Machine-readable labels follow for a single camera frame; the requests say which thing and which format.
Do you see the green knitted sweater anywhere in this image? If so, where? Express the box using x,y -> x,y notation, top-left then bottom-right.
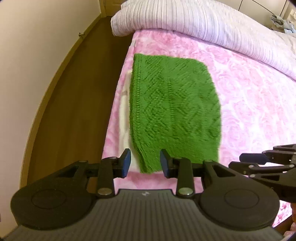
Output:
129,54 -> 221,173

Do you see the pink floral fleece blanket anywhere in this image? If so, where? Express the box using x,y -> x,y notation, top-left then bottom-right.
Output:
103,30 -> 295,189

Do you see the white mattress sheet edge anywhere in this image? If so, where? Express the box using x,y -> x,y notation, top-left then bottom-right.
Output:
117,39 -> 142,173

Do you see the grey blue garment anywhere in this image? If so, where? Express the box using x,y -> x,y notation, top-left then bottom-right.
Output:
270,15 -> 294,32

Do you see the white wardrobe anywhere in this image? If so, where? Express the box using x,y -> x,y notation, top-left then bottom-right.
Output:
219,0 -> 288,16

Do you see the lavender striped duvet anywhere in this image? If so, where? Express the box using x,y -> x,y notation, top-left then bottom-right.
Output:
111,1 -> 295,79

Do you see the brown wooden door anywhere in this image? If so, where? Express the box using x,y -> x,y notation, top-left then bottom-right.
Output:
99,0 -> 126,18

